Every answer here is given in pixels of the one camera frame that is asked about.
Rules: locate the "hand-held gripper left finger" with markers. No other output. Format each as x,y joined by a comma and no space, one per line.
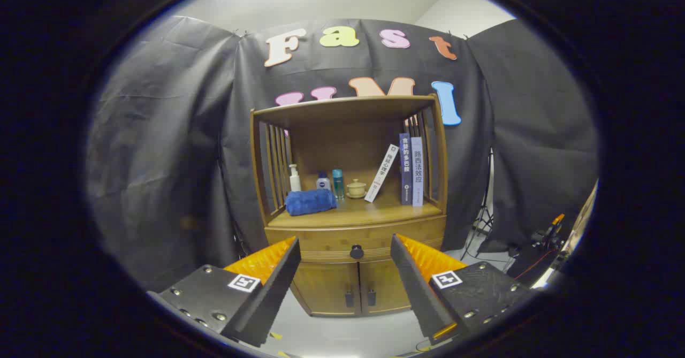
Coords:
275,288

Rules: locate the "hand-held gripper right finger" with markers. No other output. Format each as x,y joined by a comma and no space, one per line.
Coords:
415,288

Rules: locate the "wooden cabinet door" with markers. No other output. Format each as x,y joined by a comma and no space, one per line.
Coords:
382,286
326,288

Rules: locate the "wooden countertop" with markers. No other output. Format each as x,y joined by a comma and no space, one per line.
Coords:
364,211

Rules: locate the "wooden cabinet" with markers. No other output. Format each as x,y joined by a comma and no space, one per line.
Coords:
342,149

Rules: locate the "black backdrop stand legs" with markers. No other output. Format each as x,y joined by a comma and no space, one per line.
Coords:
239,240

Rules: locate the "rolled blue towel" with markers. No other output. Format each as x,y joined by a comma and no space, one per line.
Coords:
310,202

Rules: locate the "white pump bottle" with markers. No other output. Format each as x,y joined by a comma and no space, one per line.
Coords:
295,181

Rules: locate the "lavender book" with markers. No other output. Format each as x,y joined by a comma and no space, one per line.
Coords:
417,176

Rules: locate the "beige lidded teacup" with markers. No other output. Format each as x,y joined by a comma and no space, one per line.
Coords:
356,189

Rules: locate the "white bottle with blue cap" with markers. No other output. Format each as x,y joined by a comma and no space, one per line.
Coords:
323,183

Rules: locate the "dark blue book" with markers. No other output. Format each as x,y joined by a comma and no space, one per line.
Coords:
405,170

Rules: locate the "white book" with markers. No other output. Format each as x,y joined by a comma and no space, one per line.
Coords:
381,175

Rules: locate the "clear blue bottle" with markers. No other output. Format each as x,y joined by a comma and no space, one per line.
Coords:
338,184

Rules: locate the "black equipment with orange clamp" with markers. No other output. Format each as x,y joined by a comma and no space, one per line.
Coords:
535,261

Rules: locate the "black backdrop cloth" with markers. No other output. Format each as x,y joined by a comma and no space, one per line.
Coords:
160,160

